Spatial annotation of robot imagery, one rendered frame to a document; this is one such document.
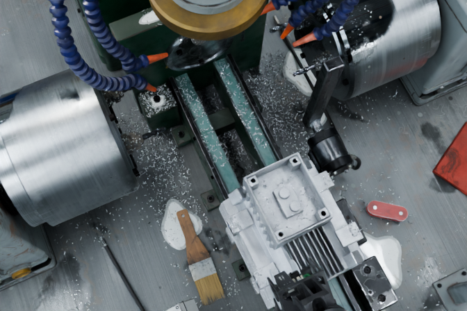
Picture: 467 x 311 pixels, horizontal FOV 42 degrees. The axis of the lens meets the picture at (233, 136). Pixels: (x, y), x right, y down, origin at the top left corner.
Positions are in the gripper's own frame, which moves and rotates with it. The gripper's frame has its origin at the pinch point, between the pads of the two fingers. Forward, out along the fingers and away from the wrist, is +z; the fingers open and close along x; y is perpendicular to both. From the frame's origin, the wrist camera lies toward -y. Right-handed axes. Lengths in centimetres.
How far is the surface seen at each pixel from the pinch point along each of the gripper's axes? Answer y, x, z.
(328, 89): 25.9, -19.2, 5.9
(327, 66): 30.6, -18.0, -0.4
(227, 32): 41.0, -4.7, -2.7
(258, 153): 14.1, -9.0, 28.5
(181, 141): 19.5, 3.6, 43.0
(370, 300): -18.9, -17.3, 15.8
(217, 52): 35, -9, 35
